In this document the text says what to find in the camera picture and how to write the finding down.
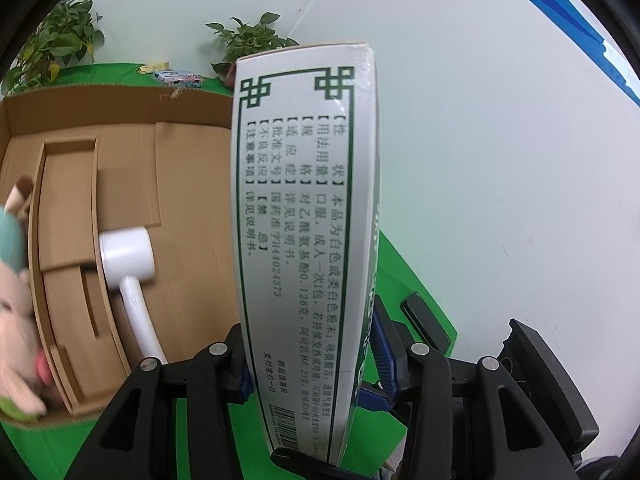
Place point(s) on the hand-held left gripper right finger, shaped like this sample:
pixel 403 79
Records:
pixel 382 355

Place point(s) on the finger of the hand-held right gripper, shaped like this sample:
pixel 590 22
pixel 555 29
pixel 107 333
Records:
pixel 425 320
pixel 372 399

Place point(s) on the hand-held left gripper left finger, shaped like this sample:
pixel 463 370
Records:
pixel 243 385

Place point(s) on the green and white medicine box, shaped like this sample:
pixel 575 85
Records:
pixel 290 210

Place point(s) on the white handheld lint remover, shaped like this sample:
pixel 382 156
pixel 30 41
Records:
pixel 125 255

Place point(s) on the large shallow cardboard box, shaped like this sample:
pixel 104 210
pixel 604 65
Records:
pixel 190 160

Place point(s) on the plush pig toy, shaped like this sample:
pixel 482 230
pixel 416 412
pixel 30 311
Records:
pixel 15 320

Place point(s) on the colourful printed packet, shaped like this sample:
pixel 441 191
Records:
pixel 177 79

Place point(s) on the yellow printed packet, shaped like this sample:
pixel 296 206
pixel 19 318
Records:
pixel 152 67

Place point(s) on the potted plant in red pot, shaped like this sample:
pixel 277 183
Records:
pixel 245 40

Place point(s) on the leafy green potted plant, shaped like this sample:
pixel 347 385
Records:
pixel 60 40

